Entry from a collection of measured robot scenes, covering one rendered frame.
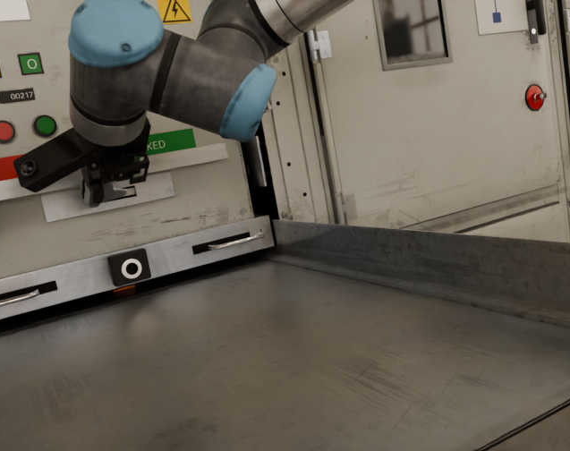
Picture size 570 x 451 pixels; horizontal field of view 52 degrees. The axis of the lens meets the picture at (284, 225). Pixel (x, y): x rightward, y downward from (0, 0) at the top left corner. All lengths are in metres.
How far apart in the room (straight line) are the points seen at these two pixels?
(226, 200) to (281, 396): 0.60
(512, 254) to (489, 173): 0.71
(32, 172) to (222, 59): 0.30
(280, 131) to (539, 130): 0.65
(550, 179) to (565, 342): 0.97
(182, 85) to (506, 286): 0.40
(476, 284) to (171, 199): 0.55
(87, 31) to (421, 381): 0.45
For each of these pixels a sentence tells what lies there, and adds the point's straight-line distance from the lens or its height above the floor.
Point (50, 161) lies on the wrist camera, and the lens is 0.80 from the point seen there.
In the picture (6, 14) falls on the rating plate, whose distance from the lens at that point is 1.01.
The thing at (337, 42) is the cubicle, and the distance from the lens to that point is 1.12.
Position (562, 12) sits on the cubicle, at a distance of 1.58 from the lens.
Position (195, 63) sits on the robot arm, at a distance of 0.63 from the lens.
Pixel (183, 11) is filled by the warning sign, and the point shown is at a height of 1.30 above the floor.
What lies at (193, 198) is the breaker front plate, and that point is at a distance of 1.03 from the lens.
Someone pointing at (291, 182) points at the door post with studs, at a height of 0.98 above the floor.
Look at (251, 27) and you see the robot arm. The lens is 0.73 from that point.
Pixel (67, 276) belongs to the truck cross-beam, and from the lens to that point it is 0.98.
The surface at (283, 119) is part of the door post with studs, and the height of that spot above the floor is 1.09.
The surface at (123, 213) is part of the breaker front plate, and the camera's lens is 1.00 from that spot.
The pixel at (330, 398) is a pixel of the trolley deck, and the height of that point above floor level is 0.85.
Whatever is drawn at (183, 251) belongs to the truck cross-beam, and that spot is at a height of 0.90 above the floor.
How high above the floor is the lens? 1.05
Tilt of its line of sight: 8 degrees down
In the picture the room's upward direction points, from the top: 10 degrees counter-clockwise
